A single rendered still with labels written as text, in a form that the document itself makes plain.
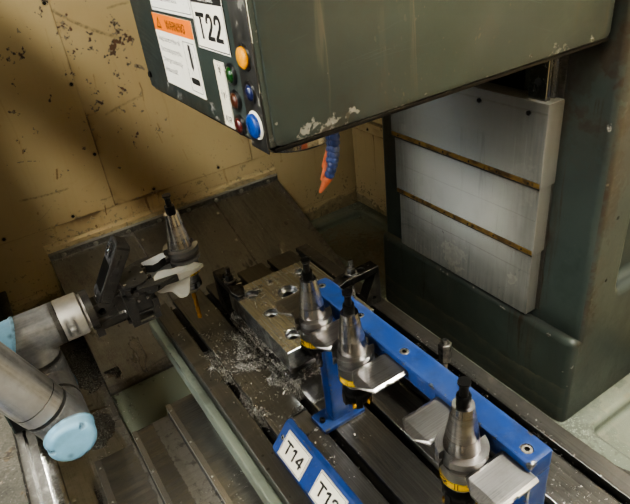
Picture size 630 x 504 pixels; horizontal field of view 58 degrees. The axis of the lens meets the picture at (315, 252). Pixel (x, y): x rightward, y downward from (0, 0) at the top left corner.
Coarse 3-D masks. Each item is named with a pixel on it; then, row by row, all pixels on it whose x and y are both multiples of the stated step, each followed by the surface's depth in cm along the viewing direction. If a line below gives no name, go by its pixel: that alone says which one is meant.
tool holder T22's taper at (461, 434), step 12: (456, 408) 63; (456, 420) 64; (468, 420) 63; (456, 432) 64; (468, 432) 64; (444, 444) 67; (456, 444) 65; (468, 444) 65; (480, 444) 66; (456, 456) 66; (468, 456) 65
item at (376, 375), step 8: (376, 360) 82; (384, 360) 82; (392, 360) 82; (360, 368) 81; (368, 368) 81; (376, 368) 81; (384, 368) 81; (392, 368) 81; (400, 368) 80; (360, 376) 80; (368, 376) 80; (376, 376) 80; (384, 376) 79; (392, 376) 79; (400, 376) 79; (360, 384) 79; (368, 384) 78; (376, 384) 78; (384, 384) 78; (376, 392) 78
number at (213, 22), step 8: (208, 16) 69; (216, 16) 67; (208, 24) 70; (216, 24) 68; (208, 32) 71; (216, 32) 69; (208, 40) 71; (216, 40) 69; (224, 40) 67; (224, 48) 68
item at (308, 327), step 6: (294, 312) 92; (330, 312) 92; (294, 318) 91; (300, 318) 91; (324, 318) 90; (330, 318) 91; (300, 324) 92; (306, 324) 90; (312, 324) 89; (318, 324) 89; (324, 324) 90; (306, 330) 91; (312, 330) 91; (306, 336) 91
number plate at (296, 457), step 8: (288, 432) 106; (288, 440) 106; (296, 440) 104; (280, 448) 107; (288, 448) 105; (296, 448) 104; (304, 448) 102; (280, 456) 106; (288, 456) 105; (296, 456) 103; (304, 456) 102; (288, 464) 104; (296, 464) 103; (304, 464) 101; (296, 472) 102
